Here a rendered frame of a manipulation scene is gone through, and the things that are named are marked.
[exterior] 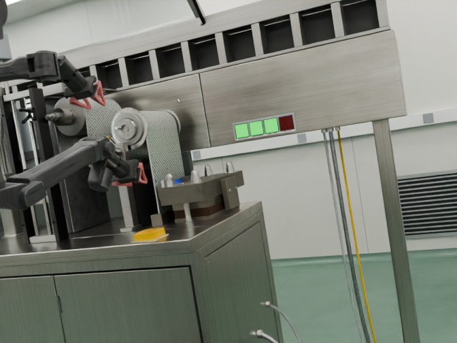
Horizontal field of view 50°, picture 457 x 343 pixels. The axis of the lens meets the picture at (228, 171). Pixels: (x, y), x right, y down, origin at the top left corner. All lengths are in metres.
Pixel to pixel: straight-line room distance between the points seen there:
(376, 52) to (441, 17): 2.40
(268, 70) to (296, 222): 2.61
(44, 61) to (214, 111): 0.73
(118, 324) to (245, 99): 0.93
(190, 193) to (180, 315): 0.40
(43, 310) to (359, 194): 3.00
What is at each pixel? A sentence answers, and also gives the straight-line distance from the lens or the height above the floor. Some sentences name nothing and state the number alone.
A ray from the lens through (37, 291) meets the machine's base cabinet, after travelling 1.75.
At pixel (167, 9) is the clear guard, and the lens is 2.06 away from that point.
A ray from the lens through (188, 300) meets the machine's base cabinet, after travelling 1.44.
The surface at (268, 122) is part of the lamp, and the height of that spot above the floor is 1.20.
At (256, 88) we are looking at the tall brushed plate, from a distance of 1.89.
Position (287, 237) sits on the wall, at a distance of 4.39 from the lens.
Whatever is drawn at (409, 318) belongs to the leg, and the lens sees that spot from 2.10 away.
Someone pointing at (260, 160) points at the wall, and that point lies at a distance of 4.34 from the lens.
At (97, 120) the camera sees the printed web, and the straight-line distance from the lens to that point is 1.91.
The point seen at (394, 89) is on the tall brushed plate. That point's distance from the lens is 1.79.
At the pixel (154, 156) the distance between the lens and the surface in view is 1.74.
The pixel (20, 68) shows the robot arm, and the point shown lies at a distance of 1.52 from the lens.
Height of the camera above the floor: 1.14
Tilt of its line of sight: 3 degrees down
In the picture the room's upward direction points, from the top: 9 degrees counter-clockwise
